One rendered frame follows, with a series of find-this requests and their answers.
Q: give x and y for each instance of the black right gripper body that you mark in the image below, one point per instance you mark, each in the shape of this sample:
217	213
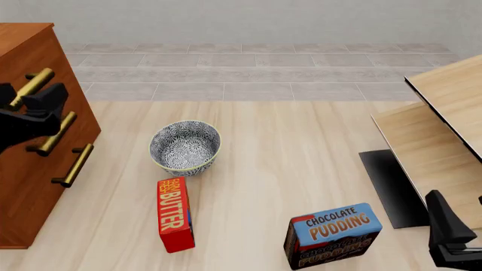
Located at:
455	255

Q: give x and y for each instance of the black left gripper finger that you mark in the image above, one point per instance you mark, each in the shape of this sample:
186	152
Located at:
7	94
45	105

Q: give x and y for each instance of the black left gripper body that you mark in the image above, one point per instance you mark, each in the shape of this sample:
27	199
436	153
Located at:
22	127

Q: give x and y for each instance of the red-brown wooden cabinet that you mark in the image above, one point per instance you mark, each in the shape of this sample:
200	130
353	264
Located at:
26	209

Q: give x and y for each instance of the black white patterned bowl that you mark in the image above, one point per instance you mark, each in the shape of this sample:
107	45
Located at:
184	146

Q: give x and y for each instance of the pale wooden shelf unit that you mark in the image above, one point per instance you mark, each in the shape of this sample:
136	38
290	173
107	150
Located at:
437	141

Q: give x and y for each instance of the blue chocolate pudding box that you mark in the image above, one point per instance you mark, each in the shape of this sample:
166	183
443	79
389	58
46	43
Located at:
331	240

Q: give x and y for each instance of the red butter box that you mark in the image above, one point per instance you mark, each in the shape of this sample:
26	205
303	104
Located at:
174	214

